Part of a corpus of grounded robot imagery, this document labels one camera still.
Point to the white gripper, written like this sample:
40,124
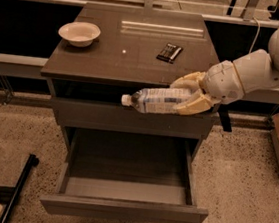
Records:
220,82

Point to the grey horizontal rail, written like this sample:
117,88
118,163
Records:
29,67

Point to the black metal frame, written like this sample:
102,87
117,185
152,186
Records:
9,195

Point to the open middle drawer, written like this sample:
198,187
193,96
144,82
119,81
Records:
130,177

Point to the closed top drawer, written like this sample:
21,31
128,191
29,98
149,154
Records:
81,114

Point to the white bowl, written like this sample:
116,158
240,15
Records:
79,34

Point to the black snack packet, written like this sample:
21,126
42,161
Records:
169,53

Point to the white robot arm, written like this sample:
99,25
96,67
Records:
260,69

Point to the clear plastic water bottle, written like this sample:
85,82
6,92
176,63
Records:
155,100

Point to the grey drawer cabinet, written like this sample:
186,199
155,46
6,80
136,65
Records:
124,57

